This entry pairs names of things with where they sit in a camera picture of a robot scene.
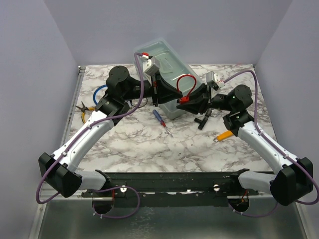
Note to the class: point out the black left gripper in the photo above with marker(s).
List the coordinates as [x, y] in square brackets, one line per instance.
[166, 92]

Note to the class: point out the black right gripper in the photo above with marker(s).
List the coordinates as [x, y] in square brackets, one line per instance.
[200, 100]

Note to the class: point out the red cable lock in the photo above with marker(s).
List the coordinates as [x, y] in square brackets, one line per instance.
[185, 83]

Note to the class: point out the blue cable lock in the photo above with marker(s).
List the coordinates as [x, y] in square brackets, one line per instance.
[98, 93]

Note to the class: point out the brass padlock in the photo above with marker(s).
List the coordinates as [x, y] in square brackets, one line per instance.
[215, 113]

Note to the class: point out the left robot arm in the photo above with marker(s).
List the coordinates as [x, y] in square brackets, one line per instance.
[59, 168]

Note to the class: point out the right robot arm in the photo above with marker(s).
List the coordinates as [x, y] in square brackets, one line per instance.
[292, 178]

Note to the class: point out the black cylinder lock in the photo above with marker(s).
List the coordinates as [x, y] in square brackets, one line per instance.
[202, 122]

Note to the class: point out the clear plastic storage box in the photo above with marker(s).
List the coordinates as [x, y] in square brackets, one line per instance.
[171, 64]

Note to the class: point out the blue handled screwdriver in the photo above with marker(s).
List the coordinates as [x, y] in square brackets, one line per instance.
[161, 121]

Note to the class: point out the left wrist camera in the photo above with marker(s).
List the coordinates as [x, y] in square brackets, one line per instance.
[151, 66]

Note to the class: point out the orange handled tool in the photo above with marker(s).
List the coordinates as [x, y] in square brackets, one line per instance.
[223, 136]

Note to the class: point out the yellow handled pliers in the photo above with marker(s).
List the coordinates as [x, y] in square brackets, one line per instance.
[84, 109]

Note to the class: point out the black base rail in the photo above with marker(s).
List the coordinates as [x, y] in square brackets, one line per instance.
[175, 189]

